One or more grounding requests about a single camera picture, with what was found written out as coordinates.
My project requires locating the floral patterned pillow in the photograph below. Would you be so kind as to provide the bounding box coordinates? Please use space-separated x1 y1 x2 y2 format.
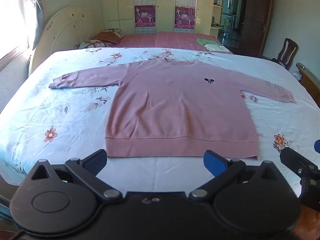
74 40 112 50

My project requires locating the dark wooden chair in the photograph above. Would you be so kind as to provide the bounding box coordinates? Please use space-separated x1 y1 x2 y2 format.
272 38 299 70

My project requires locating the window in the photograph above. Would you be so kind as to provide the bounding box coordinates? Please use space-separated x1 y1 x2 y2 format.
0 0 30 63

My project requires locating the brown striped pillow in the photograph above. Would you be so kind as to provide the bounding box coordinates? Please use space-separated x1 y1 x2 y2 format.
92 29 125 44

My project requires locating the green folded cloth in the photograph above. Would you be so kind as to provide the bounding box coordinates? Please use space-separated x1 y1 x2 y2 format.
196 38 220 46

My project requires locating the wooden furniture edge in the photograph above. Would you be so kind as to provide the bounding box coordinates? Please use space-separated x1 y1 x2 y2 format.
296 62 320 100

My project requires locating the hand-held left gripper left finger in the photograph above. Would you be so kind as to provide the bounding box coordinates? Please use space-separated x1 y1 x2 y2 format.
24 149 123 203

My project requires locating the grey curtain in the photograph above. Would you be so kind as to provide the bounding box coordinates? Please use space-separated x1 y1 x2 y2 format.
22 0 45 50

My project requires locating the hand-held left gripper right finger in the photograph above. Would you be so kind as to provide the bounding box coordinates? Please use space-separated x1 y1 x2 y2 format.
189 150 290 202

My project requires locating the floral bed sheet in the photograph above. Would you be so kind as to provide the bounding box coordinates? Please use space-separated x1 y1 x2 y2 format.
0 47 320 200

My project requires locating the cream round headboard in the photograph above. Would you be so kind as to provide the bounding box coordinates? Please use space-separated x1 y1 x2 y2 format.
29 5 105 75

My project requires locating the dark wooden door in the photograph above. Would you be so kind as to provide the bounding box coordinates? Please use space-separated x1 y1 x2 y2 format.
241 0 274 57

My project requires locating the cream wardrobe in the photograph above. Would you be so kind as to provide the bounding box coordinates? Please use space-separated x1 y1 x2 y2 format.
101 0 225 34

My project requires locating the pink sweater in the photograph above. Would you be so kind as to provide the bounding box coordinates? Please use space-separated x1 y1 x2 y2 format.
49 59 297 160

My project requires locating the white folded cloth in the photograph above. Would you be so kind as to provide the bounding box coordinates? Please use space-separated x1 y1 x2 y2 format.
204 44 230 53

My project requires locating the pink checked bed sheet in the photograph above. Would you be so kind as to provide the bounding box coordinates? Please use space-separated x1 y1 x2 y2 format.
114 31 234 55

